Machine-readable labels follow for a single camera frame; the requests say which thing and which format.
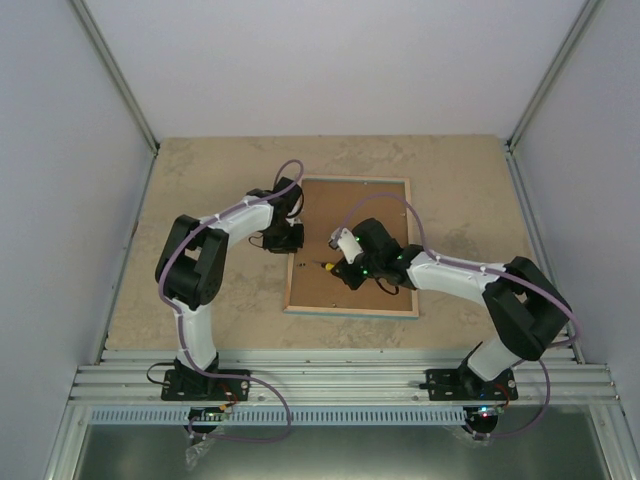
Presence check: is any yellow screwdriver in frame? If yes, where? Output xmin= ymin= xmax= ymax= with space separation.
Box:
xmin=312 ymin=260 xmax=335 ymax=271

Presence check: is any teal picture frame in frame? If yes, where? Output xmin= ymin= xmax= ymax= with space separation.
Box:
xmin=284 ymin=174 xmax=419 ymax=320

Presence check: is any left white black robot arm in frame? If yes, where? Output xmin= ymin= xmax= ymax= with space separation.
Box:
xmin=155 ymin=177 xmax=304 ymax=399

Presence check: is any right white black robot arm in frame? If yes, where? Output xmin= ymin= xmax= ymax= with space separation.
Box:
xmin=329 ymin=218 xmax=572 ymax=399

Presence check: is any right controller board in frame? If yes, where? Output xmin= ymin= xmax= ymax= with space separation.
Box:
xmin=468 ymin=404 xmax=505 ymax=419

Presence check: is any controller board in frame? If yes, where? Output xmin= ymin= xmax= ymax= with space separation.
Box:
xmin=468 ymin=404 xmax=505 ymax=419
xmin=187 ymin=405 xmax=233 ymax=423

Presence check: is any left controller board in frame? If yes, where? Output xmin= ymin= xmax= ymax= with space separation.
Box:
xmin=187 ymin=405 xmax=233 ymax=423

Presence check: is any clear plastic bag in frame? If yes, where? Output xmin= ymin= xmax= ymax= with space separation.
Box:
xmin=185 ymin=439 xmax=214 ymax=471

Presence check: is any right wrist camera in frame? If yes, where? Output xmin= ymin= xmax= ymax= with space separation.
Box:
xmin=328 ymin=227 xmax=364 ymax=265

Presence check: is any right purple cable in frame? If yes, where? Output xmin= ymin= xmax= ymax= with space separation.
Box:
xmin=339 ymin=192 xmax=584 ymax=441

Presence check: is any purple cable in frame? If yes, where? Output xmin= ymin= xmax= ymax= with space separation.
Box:
xmin=339 ymin=192 xmax=584 ymax=441
xmin=157 ymin=158 xmax=306 ymax=444

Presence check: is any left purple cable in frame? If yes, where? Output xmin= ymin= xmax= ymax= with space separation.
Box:
xmin=157 ymin=158 xmax=306 ymax=444

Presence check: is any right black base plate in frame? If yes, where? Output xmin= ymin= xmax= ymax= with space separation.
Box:
xmin=418 ymin=369 xmax=519 ymax=402

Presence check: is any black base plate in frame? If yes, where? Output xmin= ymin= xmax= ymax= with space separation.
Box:
xmin=418 ymin=369 xmax=519 ymax=402
xmin=160 ymin=369 xmax=251 ymax=403

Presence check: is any grey slotted cable duct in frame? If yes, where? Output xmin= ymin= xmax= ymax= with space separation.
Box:
xmin=89 ymin=406 xmax=466 ymax=427

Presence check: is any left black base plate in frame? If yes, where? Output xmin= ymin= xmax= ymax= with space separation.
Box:
xmin=160 ymin=369 xmax=251 ymax=403

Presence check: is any aluminium rail base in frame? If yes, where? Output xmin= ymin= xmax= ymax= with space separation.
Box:
xmin=69 ymin=348 xmax=620 ymax=406

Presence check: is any left aluminium corner post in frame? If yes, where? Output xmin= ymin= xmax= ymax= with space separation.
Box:
xmin=68 ymin=0 xmax=160 ymax=156

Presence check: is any aluminium corner post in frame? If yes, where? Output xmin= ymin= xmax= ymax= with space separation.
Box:
xmin=68 ymin=0 xmax=160 ymax=156
xmin=504 ymin=0 xmax=604 ymax=154

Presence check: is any right aluminium corner post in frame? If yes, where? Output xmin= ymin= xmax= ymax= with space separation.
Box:
xmin=504 ymin=0 xmax=604 ymax=154

